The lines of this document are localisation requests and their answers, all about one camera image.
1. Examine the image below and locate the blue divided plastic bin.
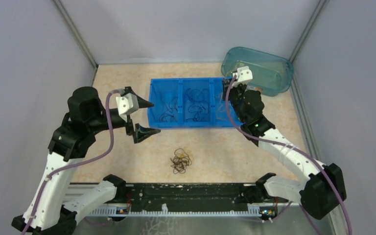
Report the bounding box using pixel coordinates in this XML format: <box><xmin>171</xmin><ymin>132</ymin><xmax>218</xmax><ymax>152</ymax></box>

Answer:
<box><xmin>147</xmin><ymin>77</ymin><xmax>241</xmax><ymax>129</ymax></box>

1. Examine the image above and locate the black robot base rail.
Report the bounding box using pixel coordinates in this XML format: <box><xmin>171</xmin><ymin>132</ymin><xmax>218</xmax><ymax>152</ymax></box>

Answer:
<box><xmin>95</xmin><ymin>182</ymin><xmax>288</xmax><ymax>215</ymax></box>

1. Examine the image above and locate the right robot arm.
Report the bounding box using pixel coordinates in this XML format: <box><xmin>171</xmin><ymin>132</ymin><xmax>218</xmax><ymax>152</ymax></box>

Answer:
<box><xmin>222</xmin><ymin>78</ymin><xmax>347</xmax><ymax>220</ymax></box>

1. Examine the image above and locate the grey slotted cable duct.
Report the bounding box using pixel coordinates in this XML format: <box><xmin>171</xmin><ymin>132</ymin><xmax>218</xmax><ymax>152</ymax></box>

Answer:
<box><xmin>84</xmin><ymin>205</ymin><xmax>278</xmax><ymax>218</ymax></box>

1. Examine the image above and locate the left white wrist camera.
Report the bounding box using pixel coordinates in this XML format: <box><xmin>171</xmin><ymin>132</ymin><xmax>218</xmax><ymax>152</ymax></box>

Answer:
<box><xmin>116</xmin><ymin>93</ymin><xmax>139</xmax><ymax>122</ymax></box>

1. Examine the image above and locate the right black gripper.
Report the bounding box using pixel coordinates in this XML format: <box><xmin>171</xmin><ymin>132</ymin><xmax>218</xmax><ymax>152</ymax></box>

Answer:
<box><xmin>222</xmin><ymin>78</ymin><xmax>247</xmax><ymax>123</ymax></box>

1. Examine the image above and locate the teal translucent plastic tub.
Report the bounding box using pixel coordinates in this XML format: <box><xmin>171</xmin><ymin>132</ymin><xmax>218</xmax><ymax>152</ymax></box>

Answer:
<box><xmin>221</xmin><ymin>47</ymin><xmax>294</xmax><ymax>96</ymax></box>

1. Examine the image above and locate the dark cable bundle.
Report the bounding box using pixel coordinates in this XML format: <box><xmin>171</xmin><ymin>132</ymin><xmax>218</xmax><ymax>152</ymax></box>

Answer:
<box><xmin>169</xmin><ymin>148</ymin><xmax>193</xmax><ymax>175</ymax></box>

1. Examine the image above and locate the dark blue thin cable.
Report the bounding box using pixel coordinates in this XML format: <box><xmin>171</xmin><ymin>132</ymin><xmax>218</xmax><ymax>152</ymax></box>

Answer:
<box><xmin>184</xmin><ymin>87</ymin><xmax>212</xmax><ymax>123</ymax></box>

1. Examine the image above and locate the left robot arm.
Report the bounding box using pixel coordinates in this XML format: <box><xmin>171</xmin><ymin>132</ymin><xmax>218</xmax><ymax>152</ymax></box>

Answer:
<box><xmin>11</xmin><ymin>86</ymin><xmax>159</xmax><ymax>235</ymax></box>

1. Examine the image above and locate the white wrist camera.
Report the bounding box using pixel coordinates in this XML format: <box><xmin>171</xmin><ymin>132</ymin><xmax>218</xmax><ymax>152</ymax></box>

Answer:
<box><xmin>116</xmin><ymin>93</ymin><xmax>139</xmax><ymax>122</ymax></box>
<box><xmin>232</xmin><ymin>66</ymin><xmax>253</xmax><ymax>87</ymax></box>

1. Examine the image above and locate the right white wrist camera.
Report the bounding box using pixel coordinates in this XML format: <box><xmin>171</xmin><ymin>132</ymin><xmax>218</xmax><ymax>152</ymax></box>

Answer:
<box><xmin>232</xmin><ymin>66</ymin><xmax>253</xmax><ymax>87</ymax></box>

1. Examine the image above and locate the pink thin cable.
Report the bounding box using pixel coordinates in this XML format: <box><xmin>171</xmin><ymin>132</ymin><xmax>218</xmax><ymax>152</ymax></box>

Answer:
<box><xmin>214</xmin><ymin>92</ymin><xmax>231</xmax><ymax>123</ymax></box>

